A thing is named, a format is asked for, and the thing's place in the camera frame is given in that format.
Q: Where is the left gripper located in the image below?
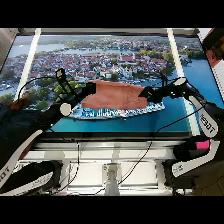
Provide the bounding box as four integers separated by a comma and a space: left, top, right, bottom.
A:
78, 81, 98, 100

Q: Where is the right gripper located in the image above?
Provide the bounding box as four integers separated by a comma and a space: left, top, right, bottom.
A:
137, 85, 165, 103

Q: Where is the pink garment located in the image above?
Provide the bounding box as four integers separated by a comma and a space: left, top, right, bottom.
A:
80, 79, 151, 111

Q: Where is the heap of clothes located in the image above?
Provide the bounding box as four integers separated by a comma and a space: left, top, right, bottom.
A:
201, 28, 224, 68

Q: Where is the brown garment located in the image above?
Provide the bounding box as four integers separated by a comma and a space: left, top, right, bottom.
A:
7, 97, 32, 113

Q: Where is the dark garment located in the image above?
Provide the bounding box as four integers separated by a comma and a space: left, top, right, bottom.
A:
0, 103, 46, 158

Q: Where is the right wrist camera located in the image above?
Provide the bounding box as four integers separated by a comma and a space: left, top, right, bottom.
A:
159, 73, 169, 90

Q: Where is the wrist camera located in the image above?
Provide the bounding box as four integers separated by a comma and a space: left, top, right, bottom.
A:
55, 67, 75, 96
159, 73, 169, 90

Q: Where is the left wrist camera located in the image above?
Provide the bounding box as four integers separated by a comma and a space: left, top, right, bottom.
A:
55, 67, 75, 96

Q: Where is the black cable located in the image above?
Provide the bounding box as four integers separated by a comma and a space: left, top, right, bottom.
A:
17, 75, 61, 101
49, 141, 82, 196
116, 104, 208, 186

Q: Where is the silver frame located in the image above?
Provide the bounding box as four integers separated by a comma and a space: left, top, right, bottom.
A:
19, 132, 204, 197

